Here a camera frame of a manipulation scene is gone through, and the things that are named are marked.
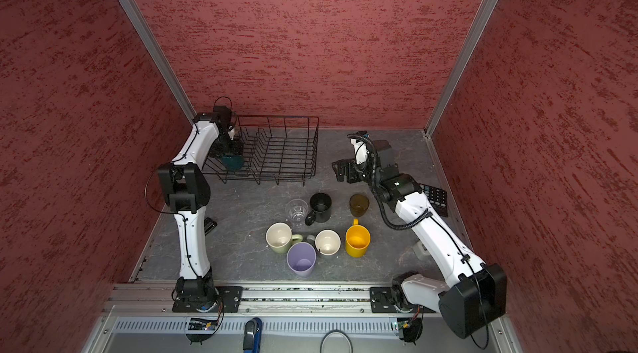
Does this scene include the yellow mug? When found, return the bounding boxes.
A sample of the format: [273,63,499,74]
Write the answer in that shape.
[346,219,372,258]

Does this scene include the corner aluminium profile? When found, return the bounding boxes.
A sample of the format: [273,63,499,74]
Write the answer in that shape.
[425,0,499,139]
[118,0,195,122]

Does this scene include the grey mug cream inside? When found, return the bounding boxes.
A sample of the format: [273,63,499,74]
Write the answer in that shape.
[306,229,342,258]

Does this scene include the black cable loop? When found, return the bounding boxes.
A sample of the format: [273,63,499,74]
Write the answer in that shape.
[319,330,354,353]

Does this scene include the left corner aluminium profile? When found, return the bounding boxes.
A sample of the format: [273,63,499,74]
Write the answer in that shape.
[118,0,195,122]

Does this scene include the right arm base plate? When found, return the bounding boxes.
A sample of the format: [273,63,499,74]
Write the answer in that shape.
[369,286,439,315]

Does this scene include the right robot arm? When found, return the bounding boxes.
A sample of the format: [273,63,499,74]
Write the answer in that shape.
[332,131,508,339]

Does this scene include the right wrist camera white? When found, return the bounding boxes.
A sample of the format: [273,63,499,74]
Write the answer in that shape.
[350,138,368,166]

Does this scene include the light green mug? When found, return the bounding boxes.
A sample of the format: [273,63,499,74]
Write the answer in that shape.
[266,223,303,254]

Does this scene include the lavender cup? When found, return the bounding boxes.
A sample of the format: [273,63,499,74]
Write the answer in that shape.
[287,242,317,278]

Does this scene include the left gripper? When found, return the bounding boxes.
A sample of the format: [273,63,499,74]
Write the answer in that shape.
[208,131,244,159]

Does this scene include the teal mug white inside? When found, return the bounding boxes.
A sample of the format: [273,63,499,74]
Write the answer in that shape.
[220,155,244,172]

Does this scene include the black stapler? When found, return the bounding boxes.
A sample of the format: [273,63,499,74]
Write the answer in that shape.
[204,218,218,235]

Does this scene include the clear plastic cup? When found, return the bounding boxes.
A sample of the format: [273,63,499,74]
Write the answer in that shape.
[285,199,309,224]

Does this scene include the black wire dish rack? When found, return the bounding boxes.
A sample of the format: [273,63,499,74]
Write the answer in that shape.
[203,115,319,185]

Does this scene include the black calculator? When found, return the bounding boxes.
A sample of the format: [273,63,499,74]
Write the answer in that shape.
[420,184,449,218]

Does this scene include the right corner aluminium profile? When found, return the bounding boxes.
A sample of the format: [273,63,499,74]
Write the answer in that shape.
[425,0,499,139]

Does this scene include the front aluminium rail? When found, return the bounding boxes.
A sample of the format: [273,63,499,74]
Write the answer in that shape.
[101,282,507,317]

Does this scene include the blue handled tool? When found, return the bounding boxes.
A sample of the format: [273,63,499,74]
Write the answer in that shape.
[243,317,263,353]

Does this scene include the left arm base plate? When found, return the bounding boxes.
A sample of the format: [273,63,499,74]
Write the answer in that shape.
[172,286,244,314]

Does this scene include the black mug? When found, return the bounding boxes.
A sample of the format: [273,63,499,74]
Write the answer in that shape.
[304,193,332,226]

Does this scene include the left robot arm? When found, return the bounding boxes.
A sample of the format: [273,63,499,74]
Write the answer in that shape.
[157,106,234,312]

